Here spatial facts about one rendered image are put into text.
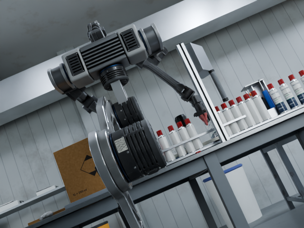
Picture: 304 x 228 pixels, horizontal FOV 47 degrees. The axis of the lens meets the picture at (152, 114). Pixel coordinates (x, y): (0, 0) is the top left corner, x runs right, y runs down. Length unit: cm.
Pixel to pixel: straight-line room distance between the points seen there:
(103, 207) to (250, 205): 326
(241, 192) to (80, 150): 323
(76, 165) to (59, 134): 410
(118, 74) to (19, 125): 457
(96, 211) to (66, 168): 26
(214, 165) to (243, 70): 419
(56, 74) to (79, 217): 69
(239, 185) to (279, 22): 285
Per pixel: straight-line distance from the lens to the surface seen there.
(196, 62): 212
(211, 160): 171
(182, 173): 171
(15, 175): 607
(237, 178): 472
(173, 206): 545
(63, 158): 180
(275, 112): 233
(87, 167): 176
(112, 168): 110
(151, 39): 175
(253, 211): 479
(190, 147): 213
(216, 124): 202
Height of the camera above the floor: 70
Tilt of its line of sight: 13 degrees up
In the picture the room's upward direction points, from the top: 24 degrees counter-clockwise
